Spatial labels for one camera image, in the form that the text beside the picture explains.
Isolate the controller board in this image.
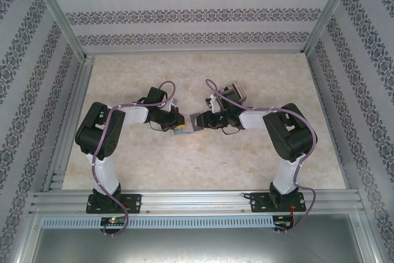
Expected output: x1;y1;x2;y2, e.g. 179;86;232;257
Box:
98;216;129;230
273;215;296;230

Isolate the aluminium side rail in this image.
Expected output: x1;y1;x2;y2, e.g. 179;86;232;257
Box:
42;55;97;192

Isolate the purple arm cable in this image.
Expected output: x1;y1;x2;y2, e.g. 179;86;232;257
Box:
91;80;178;237
204;78;320;233

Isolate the grey sheet metal panel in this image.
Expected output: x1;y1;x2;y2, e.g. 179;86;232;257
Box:
30;228;375;263

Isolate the aluminium mounting rail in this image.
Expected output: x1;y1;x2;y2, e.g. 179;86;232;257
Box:
29;189;366;215

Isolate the right controller board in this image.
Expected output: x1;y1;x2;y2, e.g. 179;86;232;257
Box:
273;215;296;230

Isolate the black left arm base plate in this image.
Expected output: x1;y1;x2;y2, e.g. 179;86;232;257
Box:
85;193;143;215

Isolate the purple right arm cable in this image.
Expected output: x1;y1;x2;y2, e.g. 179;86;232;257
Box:
204;78;320;233

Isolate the slotted grey cable duct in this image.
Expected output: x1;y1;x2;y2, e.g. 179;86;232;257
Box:
41;215;275;230

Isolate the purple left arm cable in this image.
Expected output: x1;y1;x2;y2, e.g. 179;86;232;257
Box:
91;80;178;237

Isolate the left controller board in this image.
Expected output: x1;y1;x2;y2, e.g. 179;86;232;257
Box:
98;216;129;230

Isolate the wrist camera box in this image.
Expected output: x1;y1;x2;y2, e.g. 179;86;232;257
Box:
204;94;220;112
167;98;181;113

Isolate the aluminium frame post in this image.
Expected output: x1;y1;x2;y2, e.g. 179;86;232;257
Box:
27;0;90;62
302;0;360;55

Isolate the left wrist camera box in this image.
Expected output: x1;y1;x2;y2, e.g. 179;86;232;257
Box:
167;98;181;113

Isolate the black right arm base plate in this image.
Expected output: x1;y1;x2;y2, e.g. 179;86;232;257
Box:
249;192;308;214

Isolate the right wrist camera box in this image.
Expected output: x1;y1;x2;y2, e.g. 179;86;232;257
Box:
204;94;220;112

